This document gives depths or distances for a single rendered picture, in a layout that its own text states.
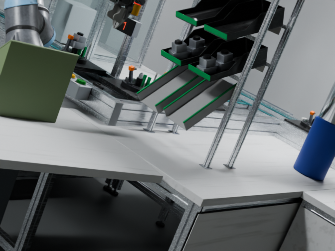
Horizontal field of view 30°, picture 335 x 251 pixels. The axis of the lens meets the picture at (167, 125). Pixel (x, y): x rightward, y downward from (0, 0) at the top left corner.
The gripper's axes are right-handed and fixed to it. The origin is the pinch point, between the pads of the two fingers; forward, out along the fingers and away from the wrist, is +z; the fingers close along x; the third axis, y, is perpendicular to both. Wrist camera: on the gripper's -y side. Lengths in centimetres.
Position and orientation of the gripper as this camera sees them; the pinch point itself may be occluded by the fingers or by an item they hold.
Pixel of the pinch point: (116, 25)
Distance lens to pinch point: 247.0
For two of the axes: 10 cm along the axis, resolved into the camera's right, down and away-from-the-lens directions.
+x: 7.0, 4.3, -5.8
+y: -6.2, -0.5, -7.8
